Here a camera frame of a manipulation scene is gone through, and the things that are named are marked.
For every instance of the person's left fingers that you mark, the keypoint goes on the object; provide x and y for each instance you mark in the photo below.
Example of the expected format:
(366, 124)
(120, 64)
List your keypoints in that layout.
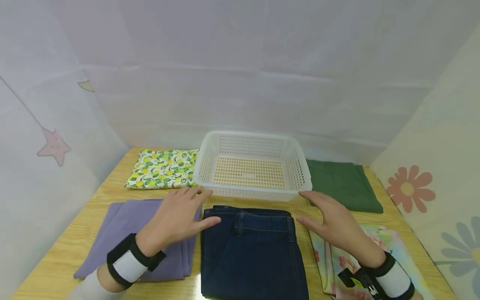
(183, 195)

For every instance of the person's right thumb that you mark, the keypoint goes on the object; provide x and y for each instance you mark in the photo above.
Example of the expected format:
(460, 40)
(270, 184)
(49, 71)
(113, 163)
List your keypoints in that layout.
(309, 223)

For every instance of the person's left forearm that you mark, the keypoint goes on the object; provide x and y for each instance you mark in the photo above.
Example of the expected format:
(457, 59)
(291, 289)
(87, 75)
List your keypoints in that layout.
(93, 287)

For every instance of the pastel floral folded cloth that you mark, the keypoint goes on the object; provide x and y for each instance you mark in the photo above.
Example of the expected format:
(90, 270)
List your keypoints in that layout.
(330, 266)

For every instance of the dark blue folded jeans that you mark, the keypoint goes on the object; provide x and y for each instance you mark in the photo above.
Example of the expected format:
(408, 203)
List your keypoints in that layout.
(251, 254)

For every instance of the person's left hand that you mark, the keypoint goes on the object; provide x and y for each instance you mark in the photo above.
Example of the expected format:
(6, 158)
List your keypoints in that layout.
(174, 223)

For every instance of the lemon print folded cloth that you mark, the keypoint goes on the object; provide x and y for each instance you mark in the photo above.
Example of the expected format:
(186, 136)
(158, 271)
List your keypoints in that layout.
(161, 170)

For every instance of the purple folded cloth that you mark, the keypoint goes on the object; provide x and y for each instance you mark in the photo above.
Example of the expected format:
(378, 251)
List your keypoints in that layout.
(123, 225)

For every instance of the person's right index finger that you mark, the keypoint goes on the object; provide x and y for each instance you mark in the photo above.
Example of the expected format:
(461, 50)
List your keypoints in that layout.
(311, 197)

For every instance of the person's left index finger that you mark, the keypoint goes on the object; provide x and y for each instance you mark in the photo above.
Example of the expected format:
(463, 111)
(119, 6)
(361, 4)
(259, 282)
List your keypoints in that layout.
(203, 196)

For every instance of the white plastic perforated basket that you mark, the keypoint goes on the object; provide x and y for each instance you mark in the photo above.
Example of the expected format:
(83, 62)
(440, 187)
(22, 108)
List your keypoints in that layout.
(248, 171)

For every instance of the black wrist band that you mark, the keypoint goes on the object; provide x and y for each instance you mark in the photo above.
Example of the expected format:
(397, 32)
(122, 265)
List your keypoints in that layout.
(129, 262)
(378, 279)

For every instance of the person's left thumb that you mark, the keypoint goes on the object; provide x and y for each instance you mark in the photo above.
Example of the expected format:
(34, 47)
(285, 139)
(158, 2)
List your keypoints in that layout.
(209, 224)

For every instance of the person's right forearm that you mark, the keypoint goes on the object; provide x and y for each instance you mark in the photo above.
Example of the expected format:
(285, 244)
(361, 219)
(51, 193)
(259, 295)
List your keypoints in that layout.
(417, 296)

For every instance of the person's right hand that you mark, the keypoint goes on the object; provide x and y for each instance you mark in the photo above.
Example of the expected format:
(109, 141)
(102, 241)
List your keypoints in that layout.
(339, 229)

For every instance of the green folded cloth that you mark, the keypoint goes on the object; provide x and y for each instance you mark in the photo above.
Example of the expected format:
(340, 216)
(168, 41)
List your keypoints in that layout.
(343, 183)

